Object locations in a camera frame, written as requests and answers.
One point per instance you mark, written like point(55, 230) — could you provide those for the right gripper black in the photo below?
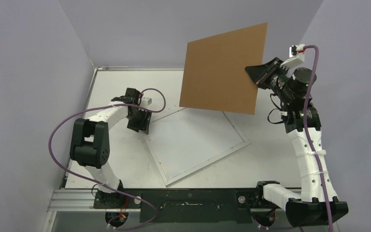
point(269, 74)

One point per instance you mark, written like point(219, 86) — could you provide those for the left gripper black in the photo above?
point(143, 125)

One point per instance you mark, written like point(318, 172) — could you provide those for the white picture frame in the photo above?
point(204, 165)

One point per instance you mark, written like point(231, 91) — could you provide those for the white brown backing board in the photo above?
point(214, 75)

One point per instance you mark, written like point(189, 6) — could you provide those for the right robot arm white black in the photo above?
point(317, 204)

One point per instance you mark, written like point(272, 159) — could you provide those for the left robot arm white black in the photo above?
point(90, 143)

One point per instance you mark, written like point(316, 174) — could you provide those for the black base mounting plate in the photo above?
point(194, 205)

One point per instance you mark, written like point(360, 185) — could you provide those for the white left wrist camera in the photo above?
point(145, 102)

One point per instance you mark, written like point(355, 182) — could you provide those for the aluminium front rail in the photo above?
point(82, 200)

